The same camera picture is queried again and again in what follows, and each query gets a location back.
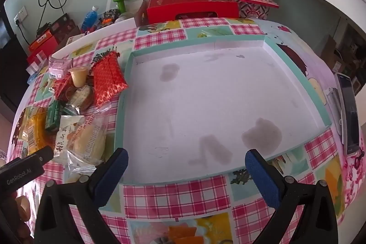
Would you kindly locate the light blue packet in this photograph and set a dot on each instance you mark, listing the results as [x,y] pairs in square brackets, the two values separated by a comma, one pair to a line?
[32,78]

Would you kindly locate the green edged pastry packet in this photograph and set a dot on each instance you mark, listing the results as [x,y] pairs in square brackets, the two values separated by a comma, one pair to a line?
[81,96]

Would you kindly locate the yellow jelly cup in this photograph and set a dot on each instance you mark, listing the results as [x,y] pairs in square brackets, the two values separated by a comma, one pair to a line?
[77,76]

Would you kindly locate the pink snack packet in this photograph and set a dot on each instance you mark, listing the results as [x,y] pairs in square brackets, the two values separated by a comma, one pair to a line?
[58,66]

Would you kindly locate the white smartphone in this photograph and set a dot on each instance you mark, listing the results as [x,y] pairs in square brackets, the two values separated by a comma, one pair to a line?
[350,118]

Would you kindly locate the clear acrylic box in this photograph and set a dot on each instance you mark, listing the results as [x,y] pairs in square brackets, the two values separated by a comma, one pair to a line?
[37,62]

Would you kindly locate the cartoon printed bed sheet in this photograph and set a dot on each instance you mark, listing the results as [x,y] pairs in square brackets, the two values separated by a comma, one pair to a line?
[300,61]

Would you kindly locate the black cabinet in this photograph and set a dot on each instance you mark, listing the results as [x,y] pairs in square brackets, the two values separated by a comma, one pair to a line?
[11,75]

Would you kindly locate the white wall socket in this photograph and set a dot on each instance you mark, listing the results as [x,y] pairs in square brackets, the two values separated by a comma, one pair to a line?
[20,15]

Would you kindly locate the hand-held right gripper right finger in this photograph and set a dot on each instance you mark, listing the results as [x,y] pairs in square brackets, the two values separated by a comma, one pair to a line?
[261,175]

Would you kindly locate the blue liquid bottle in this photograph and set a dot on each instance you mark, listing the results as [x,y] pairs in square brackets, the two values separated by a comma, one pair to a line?
[89,19]

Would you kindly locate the thin red snack packet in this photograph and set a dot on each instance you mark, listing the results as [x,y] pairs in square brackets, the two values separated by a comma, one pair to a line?
[61,86]

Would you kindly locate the white orange printed snack packet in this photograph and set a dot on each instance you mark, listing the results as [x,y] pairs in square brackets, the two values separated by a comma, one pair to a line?
[65,135]

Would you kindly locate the teal rimmed white box tray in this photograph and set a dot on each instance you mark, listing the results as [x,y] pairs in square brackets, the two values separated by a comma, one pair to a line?
[214,104]

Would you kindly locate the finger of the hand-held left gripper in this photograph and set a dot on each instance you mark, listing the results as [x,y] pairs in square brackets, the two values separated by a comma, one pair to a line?
[43,156]

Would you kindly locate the red white patterned snack packet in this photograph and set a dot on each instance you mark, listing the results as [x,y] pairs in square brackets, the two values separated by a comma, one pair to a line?
[110,78]

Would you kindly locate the small black monitor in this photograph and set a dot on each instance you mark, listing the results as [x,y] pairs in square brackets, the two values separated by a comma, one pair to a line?
[4,32]

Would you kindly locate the orange red box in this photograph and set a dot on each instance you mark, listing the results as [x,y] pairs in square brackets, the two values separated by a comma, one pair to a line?
[43,44]

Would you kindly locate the small yellow card box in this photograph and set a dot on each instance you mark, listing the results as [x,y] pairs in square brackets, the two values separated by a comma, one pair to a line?
[75,39]

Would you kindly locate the brown carton flap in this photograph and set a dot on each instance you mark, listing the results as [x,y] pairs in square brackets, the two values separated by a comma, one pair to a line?
[140,14]

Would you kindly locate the dark green snack packet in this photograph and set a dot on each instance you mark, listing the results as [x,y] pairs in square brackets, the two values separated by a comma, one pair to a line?
[54,116]

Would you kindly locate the brown cardboard box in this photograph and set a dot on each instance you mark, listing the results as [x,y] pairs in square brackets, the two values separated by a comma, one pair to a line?
[331,49]

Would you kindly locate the orange yellow snack packet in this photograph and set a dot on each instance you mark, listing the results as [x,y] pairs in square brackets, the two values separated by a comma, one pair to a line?
[33,129]

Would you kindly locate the person's left hand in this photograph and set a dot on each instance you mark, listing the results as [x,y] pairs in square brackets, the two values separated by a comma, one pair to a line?
[21,209]

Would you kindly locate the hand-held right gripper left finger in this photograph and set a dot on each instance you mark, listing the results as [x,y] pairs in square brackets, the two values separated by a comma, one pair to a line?
[113,175]

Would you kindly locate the large red gift box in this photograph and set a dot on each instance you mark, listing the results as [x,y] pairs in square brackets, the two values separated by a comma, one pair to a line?
[194,6]

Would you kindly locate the yellow bun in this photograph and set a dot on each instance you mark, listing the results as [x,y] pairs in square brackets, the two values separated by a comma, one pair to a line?
[91,141]

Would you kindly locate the green dumbbell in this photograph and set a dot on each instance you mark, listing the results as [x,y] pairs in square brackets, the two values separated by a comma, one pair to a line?
[121,2]

